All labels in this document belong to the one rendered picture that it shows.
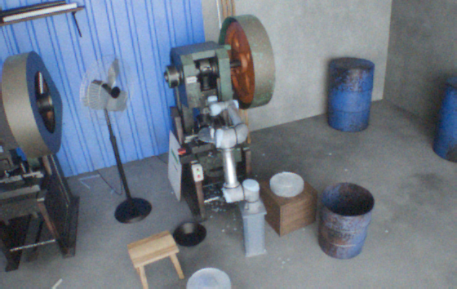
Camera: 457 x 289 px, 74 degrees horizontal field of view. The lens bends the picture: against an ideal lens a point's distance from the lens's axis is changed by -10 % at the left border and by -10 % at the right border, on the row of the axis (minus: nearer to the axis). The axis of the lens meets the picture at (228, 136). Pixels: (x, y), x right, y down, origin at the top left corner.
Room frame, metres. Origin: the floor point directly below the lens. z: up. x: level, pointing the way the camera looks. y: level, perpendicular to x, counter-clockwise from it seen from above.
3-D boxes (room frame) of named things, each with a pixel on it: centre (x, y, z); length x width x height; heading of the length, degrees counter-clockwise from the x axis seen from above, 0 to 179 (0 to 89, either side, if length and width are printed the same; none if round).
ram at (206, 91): (2.71, 0.15, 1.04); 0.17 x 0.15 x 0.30; 18
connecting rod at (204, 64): (2.75, 0.16, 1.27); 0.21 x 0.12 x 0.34; 18
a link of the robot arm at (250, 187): (1.99, -0.12, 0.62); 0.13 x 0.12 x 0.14; 100
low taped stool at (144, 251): (1.76, 0.64, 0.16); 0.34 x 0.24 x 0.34; 115
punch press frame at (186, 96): (2.89, 0.21, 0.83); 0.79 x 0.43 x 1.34; 18
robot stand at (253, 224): (1.99, -0.13, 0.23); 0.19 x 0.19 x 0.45; 6
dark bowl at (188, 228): (2.15, 0.41, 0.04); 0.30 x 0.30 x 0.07
